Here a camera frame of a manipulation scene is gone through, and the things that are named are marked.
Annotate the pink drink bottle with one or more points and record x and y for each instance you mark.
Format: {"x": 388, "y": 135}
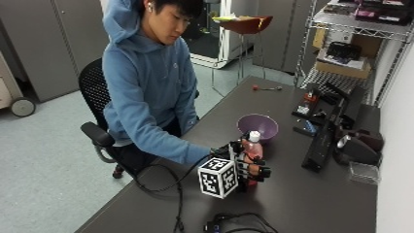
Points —
{"x": 252, "y": 150}

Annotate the white marker cube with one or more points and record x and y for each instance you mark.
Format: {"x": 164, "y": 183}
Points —
{"x": 218, "y": 178}

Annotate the purple bowl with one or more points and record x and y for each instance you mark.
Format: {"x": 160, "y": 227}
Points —
{"x": 257, "y": 126}

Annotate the black upright device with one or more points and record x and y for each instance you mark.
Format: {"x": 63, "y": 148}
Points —
{"x": 324, "y": 142}

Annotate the blue small item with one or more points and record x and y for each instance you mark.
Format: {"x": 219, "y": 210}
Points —
{"x": 309, "y": 126}

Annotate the black tray with parts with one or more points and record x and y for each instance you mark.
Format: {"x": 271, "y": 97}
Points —
{"x": 307, "y": 106}

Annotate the black rounded gadget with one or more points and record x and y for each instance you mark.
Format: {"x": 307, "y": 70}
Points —
{"x": 359, "y": 147}

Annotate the red-tipped small tool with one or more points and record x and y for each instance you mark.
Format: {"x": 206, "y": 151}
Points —
{"x": 267, "y": 88}

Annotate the clear plastic box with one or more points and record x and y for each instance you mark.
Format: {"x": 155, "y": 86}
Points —
{"x": 364, "y": 173}

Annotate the the person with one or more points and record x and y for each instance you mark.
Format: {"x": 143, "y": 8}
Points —
{"x": 147, "y": 84}

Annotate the cardboard box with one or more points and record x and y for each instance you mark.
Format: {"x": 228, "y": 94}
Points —
{"x": 343, "y": 66}

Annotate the black office chair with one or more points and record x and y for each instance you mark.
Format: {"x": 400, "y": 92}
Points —
{"x": 98, "y": 113}

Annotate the brown bar stool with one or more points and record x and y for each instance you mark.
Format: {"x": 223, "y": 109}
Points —
{"x": 246, "y": 35}

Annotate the black item on box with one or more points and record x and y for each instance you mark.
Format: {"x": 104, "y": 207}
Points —
{"x": 344, "y": 51}

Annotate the white earbud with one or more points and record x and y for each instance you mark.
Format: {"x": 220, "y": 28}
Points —
{"x": 151, "y": 6}

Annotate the grey wheeled cart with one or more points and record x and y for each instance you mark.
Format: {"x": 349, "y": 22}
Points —
{"x": 15, "y": 93}

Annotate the grey cabinet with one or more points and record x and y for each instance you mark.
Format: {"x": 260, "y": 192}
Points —
{"x": 52, "y": 42}

